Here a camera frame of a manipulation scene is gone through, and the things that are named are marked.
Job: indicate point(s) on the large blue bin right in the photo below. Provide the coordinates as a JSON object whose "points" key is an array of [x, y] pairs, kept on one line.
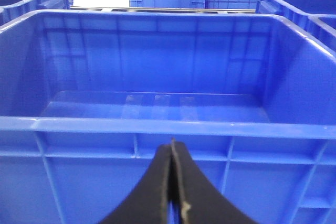
{"points": [[88, 97]]}

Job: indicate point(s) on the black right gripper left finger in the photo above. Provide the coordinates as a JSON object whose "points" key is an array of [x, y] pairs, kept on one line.
{"points": [[148, 201]]}

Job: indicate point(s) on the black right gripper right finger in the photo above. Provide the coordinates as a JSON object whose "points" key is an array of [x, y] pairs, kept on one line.
{"points": [[194, 197]]}

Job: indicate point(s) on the blue bin far right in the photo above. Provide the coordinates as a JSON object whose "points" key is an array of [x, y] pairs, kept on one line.
{"points": [[296, 11]]}

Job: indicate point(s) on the blue crate background low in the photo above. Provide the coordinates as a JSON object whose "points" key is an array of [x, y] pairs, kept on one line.
{"points": [[230, 4]]}

